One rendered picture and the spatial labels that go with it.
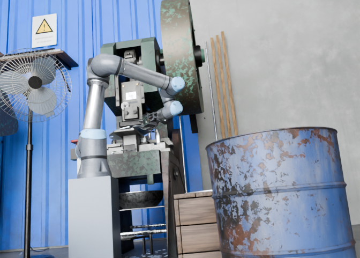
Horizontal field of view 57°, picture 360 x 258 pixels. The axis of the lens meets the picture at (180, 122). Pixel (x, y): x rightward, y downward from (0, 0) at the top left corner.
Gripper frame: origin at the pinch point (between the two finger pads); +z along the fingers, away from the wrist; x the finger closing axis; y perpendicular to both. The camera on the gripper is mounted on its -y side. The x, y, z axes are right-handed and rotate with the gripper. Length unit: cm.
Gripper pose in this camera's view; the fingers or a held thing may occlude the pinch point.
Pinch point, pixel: (143, 126)
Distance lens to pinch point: 212.5
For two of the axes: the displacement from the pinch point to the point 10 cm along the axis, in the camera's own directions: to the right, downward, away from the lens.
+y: -7.1, -1.1, -7.0
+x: 1.5, 9.4, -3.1
